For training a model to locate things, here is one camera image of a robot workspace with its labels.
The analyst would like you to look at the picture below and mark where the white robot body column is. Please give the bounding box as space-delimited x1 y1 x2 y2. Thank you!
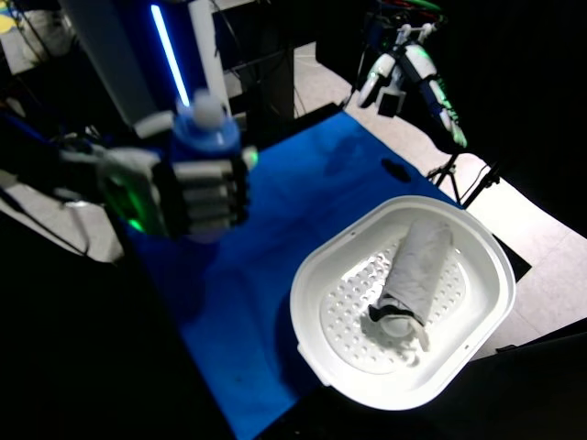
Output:
59 0 235 138

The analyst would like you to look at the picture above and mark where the black tripod stand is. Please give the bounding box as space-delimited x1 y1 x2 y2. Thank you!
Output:
426 153 504 210

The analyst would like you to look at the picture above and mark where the blue table mat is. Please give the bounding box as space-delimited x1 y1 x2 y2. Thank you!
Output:
123 112 464 440

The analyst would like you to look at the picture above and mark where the black metal rack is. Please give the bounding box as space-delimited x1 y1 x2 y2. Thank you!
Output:
213 0 299 138

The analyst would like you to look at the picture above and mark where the white perforated oval basket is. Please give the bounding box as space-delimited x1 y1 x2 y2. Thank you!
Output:
289 194 517 413

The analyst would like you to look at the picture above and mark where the blue and white water bottle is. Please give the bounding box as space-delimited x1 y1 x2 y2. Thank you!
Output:
169 89 244 244

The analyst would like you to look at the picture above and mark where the grey umbrella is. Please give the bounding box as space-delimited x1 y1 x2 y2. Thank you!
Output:
366 218 455 354

